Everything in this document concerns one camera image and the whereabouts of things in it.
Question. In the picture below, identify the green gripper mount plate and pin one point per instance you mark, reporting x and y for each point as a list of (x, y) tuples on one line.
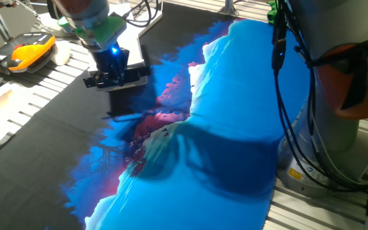
[(107, 30)]

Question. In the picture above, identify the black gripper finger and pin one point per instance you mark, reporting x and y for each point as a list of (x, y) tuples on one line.
[(101, 80), (118, 79)]

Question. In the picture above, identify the green cloth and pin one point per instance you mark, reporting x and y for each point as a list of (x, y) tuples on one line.
[(271, 14)]

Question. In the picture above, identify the orange black teach pendant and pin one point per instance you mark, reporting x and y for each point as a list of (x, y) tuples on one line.
[(27, 52)]

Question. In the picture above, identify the blue mountain print mat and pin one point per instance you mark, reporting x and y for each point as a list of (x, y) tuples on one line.
[(203, 96)]

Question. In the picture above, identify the thin metal rod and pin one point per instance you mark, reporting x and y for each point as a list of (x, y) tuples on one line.
[(27, 9)]

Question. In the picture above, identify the white rounded plastic object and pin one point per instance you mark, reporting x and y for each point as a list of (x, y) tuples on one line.
[(61, 54)]

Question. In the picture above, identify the black round spool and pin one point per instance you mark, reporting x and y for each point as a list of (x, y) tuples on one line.
[(53, 9)]

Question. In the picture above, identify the aluminium frame post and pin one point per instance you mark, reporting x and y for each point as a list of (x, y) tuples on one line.
[(228, 8)]

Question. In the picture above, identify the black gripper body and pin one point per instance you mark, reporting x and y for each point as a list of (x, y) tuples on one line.
[(112, 60)]

